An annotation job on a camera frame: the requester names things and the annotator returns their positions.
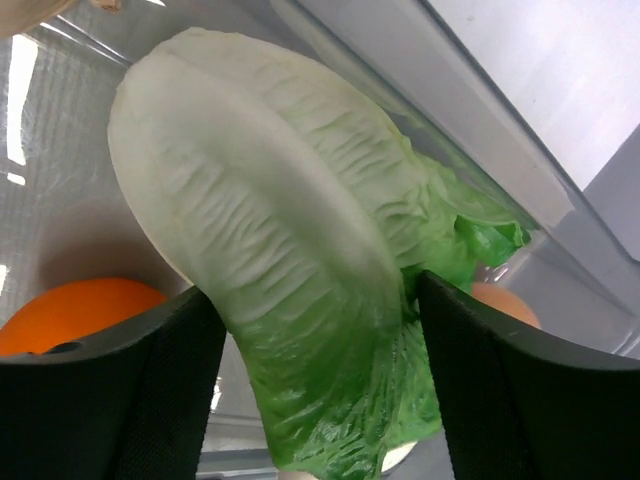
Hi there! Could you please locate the orange fruit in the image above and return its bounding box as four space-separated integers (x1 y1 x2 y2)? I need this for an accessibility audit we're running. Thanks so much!
1 277 167 356

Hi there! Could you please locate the green lettuce leaf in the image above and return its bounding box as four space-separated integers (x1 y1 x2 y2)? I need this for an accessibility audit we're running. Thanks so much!
108 27 530 479

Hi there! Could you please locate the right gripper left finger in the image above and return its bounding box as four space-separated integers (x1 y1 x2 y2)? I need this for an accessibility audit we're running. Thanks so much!
1 288 226 479

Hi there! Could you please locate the peach fruit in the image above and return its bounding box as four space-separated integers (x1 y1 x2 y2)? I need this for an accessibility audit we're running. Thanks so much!
472 282 541 329

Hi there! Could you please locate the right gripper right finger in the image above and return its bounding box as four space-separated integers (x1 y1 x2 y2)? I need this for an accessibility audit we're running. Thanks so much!
418 272 639 479

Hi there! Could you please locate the small beige mushroom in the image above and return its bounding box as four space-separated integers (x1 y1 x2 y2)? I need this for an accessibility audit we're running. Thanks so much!
0 0 78 38

